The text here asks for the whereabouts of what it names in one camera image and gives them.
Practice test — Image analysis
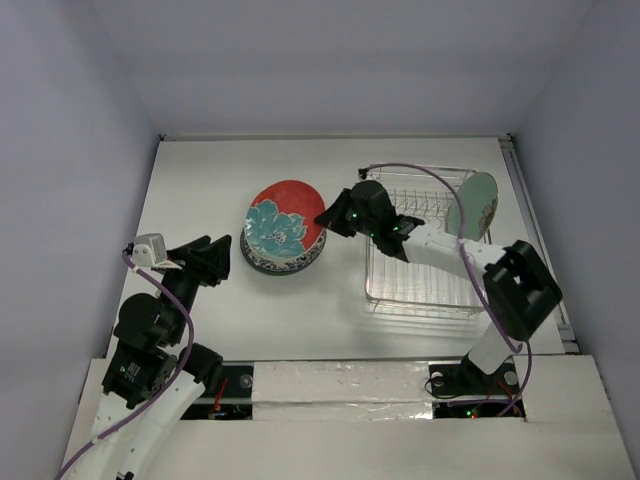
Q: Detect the dark blue patterned plate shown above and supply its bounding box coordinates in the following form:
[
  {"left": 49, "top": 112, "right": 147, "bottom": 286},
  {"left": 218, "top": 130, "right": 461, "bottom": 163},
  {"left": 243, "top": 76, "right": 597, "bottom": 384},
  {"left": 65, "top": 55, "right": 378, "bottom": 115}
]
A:
[{"left": 240, "top": 231, "right": 327, "bottom": 276}]

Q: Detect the teal blue plate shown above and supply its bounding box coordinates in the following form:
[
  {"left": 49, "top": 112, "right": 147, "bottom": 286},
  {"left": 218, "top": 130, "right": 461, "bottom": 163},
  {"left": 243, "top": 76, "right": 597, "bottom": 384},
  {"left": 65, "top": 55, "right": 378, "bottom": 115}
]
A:
[{"left": 242, "top": 251, "right": 319, "bottom": 276}]

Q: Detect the right side aluminium rail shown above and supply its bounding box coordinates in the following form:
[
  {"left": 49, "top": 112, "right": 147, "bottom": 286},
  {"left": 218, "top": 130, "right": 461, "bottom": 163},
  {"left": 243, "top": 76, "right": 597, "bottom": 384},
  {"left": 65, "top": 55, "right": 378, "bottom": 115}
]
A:
[{"left": 498, "top": 135, "right": 581, "bottom": 355}]

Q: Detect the green floral plate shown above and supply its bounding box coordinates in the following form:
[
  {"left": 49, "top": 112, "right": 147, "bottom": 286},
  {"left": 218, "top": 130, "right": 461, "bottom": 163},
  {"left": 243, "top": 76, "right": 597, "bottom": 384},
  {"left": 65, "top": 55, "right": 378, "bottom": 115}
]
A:
[{"left": 445, "top": 172, "right": 498, "bottom": 241}]

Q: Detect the red plate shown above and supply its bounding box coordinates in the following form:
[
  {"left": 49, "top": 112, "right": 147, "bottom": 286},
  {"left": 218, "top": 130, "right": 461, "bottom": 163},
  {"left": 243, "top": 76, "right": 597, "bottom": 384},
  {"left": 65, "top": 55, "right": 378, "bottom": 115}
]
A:
[{"left": 243, "top": 180, "right": 326, "bottom": 261}]

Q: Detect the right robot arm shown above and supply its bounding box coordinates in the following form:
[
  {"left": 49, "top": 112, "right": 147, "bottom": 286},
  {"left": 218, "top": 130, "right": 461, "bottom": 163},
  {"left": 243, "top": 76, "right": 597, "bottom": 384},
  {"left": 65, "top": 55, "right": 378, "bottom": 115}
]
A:
[{"left": 315, "top": 180, "right": 562, "bottom": 399}]

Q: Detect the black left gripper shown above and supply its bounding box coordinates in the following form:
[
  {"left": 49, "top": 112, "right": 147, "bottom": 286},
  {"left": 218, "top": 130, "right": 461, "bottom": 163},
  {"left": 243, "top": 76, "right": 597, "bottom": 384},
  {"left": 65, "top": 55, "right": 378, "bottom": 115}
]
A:
[{"left": 160, "top": 232, "right": 232, "bottom": 341}]

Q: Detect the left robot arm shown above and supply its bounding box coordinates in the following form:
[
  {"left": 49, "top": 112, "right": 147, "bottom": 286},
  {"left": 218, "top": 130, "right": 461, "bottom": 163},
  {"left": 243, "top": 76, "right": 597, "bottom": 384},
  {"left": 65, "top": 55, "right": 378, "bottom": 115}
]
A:
[{"left": 57, "top": 233, "right": 232, "bottom": 479}]

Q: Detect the white back edge rail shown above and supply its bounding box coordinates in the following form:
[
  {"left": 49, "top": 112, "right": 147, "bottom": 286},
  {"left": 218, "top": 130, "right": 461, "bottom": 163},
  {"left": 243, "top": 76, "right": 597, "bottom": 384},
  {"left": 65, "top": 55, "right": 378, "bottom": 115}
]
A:
[{"left": 159, "top": 133, "right": 514, "bottom": 142}]

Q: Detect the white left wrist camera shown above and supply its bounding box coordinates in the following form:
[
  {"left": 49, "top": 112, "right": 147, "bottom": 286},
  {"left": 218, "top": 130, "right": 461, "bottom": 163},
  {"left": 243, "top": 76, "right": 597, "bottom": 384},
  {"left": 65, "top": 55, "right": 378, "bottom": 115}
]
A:
[{"left": 125, "top": 233, "right": 170, "bottom": 268}]

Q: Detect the metal wire dish rack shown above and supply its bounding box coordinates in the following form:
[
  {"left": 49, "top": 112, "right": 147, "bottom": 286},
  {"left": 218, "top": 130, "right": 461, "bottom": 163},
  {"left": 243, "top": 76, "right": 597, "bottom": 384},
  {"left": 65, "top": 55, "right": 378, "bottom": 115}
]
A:
[{"left": 364, "top": 167, "right": 483, "bottom": 318}]

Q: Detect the foil covered front panel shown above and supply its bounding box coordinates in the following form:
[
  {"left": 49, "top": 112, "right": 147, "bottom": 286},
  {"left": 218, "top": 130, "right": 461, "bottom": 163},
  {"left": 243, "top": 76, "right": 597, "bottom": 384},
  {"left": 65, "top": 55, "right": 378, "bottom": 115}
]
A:
[{"left": 251, "top": 361, "right": 434, "bottom": 422}]

